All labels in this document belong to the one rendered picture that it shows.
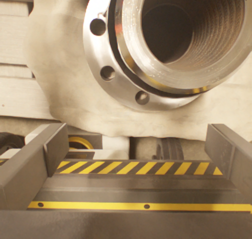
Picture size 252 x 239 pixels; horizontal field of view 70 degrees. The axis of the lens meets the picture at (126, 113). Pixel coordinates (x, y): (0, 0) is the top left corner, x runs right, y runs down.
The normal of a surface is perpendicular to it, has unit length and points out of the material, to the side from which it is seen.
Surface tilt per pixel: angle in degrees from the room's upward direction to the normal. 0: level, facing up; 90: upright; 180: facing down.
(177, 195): 0
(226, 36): 90
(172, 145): 65
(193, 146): 0
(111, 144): 0
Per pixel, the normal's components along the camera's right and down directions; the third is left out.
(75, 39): 0.81, 0.16
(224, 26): -1.00, -0.05
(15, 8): -0.03, 0.29
